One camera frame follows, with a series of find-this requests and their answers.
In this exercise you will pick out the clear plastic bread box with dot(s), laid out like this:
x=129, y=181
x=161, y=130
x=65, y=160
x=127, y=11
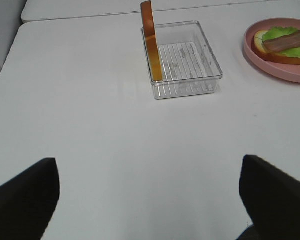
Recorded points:
x=188, y=64

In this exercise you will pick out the bread slice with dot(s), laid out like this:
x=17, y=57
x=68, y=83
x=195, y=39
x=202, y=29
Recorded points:
x=150, y=40
x=260, y=51

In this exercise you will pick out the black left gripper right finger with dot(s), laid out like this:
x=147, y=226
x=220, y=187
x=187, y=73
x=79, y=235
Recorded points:
x=272, y=200

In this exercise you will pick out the pink round plate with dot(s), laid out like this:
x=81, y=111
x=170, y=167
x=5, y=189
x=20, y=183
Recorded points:
x=288, y=72

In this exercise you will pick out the curved bacon strip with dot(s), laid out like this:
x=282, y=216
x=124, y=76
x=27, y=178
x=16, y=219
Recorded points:
x=283, y=43

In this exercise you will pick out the green lettuce leaf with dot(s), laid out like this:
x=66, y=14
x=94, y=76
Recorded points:
x=276, y=32

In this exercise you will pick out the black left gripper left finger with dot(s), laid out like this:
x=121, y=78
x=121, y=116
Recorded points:
x=28, y=201

